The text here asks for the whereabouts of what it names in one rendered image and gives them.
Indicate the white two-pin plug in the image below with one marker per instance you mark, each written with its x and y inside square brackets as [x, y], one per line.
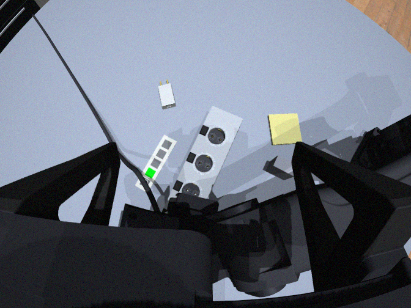
[166, 95]

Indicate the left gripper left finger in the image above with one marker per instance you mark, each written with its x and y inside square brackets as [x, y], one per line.
[41, 194]

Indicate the white power strip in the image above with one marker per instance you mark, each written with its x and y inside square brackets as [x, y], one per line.
[212, 145]

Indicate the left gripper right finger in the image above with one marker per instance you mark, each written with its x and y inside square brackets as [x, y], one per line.
[382, 214]

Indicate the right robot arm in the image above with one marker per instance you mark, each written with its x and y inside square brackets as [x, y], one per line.
[262, 247]

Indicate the white diagram card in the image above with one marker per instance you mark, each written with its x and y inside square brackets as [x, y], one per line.
[157, 161]

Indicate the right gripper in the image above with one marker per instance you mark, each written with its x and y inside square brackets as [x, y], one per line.
[189, 201]

